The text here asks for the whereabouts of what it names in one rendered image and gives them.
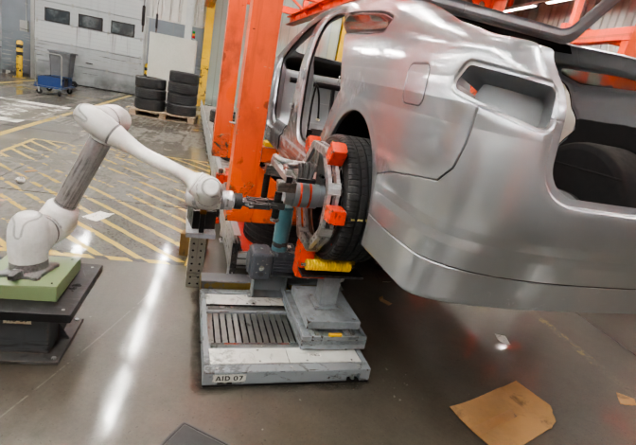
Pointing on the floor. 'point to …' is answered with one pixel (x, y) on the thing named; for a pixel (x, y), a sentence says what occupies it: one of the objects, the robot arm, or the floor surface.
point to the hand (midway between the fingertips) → (276, 204)
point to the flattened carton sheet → (506, 416)
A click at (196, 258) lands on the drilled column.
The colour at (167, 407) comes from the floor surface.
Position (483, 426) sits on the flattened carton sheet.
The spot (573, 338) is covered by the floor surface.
